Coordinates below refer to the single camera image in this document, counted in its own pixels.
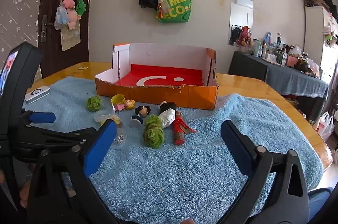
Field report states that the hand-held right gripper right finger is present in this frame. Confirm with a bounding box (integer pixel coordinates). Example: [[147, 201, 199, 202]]
[[220, 120, 310, 224]]

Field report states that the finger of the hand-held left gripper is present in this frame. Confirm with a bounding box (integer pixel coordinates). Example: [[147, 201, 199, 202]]
[[18, 110, 56, 126], [14, 127, 98, 161]]

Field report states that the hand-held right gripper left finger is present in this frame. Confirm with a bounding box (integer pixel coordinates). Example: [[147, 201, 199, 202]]
[[26, 120, 118, 224]]

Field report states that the small clear cup with beads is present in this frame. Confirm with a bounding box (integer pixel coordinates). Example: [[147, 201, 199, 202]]
[[111, 127, 128, 150]]

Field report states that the yellow yarn doll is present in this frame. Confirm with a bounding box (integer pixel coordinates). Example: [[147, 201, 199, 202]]
[[100, 114, 123, 129]]

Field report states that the clear round plastic lid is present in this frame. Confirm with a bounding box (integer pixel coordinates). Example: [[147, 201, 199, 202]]
[[94, 111, 117, 124]]

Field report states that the small green yarn ball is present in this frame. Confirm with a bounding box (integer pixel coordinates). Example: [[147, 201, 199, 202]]
[[87, 96, 102, 113]]

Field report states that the yellow cup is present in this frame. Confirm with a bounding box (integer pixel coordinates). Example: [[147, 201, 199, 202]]
[[111, 94, 127, 105]]

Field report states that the blonde girl figurine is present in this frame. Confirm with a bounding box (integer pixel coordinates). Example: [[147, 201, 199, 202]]
[[112, 99, 136, 112]]

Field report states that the large green yarn flower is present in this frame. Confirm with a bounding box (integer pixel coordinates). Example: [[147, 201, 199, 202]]
[[143, 114, 164, 148]]

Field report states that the dark-haired boy figurine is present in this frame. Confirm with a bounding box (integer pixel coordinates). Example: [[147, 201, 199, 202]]
[[129, 105, 151, 129]]

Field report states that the red wooden figurine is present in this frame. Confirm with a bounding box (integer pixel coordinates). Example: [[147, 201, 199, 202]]
[[172, 111, 198, 146]]

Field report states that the black and white doll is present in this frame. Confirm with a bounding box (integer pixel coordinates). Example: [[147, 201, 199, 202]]
[[158, 101, 177, 129]]

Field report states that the orange cardboard box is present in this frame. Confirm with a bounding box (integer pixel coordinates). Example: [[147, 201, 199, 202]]
[[95, 42, 219, 111]]

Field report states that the person's left hand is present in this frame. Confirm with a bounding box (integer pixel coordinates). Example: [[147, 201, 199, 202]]
[[18, 174, 33, 209]]

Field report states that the white tin case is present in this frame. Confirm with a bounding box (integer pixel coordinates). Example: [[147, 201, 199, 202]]
[[25, 85, 51, 104]]

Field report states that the blue fluffy towel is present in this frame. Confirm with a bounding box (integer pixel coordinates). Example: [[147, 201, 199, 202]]
[[22, 76, 324, 222]]

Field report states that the pale blue plastic bag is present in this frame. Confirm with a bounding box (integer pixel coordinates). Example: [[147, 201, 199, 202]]
[[54, 4, 70, 30]]

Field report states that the dresser with dark cloth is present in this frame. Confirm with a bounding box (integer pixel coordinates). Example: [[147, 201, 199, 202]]
[[228, 51, 329, 121]]

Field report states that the dark brown door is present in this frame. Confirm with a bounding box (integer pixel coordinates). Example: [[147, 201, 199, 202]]
[[37, 0, 98, 67]]

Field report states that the white plastic bag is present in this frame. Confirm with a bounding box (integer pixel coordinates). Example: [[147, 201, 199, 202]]
[[315, 111, 335, 142]]

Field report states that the green plush toy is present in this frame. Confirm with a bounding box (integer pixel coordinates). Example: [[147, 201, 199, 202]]
[[75, 0, 87, 15]]

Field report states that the person's leg in jeans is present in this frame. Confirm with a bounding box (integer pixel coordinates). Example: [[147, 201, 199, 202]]
[[308, 187, 334, 219]]

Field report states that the group of cosmetics bottles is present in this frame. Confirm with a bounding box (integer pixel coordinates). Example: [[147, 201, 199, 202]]
[[249, 32, 324, 79]]

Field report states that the pink rabbit plush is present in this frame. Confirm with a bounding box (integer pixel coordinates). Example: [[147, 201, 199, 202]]
[[236, 26, 252, 46]]

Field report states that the white wardrobe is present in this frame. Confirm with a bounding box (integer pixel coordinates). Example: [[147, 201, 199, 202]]
[[304, 6, 338, 82]]

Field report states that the green tote bag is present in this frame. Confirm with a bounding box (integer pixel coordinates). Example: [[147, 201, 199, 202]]
[[156, 0, 193, 24]]

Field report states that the metal door handle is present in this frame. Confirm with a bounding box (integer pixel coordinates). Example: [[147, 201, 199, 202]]
[[40, 15, 53, 43]]

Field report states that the wall mirror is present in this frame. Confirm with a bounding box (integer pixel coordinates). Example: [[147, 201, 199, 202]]
[[228, 0, 254, 47]]

